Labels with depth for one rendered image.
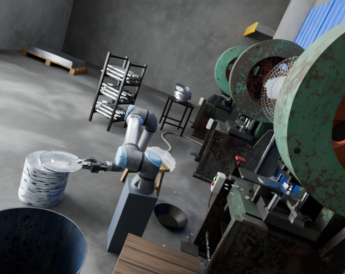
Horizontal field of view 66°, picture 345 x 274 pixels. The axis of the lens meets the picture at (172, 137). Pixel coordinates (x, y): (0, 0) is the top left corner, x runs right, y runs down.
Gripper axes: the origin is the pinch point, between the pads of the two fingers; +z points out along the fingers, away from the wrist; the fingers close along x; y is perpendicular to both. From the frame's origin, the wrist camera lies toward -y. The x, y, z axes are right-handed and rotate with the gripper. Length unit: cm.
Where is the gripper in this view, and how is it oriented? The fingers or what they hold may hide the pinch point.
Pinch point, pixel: (78, 162)
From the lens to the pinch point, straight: 207.1
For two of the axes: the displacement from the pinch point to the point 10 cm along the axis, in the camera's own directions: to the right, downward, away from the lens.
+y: 4.7, 4.4, -7.6
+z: -8.1, -1.3, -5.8
